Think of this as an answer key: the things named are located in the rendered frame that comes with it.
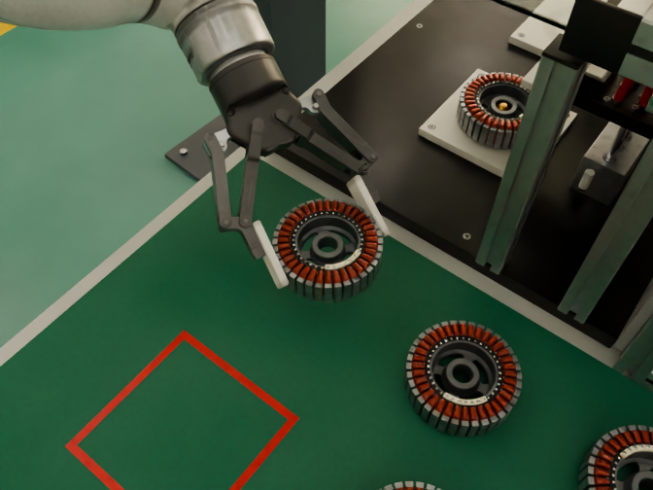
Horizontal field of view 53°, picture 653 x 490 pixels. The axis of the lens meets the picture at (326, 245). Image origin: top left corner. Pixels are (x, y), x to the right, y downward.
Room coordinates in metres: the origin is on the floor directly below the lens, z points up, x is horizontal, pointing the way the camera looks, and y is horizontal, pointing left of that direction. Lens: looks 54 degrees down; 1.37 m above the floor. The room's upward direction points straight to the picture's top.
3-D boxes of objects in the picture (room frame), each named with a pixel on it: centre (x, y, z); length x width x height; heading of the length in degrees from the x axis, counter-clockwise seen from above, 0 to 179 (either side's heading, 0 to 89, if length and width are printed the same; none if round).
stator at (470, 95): (0.63, -0.22, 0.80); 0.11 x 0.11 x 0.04
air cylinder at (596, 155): (0.54, -0.34, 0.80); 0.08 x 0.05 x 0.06; 142
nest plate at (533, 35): (0.82, -0.37, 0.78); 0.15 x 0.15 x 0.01; 52
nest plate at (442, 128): (0.63, -0.22, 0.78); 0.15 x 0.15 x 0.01; 52
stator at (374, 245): (0.39, 0.00, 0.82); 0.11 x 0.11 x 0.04
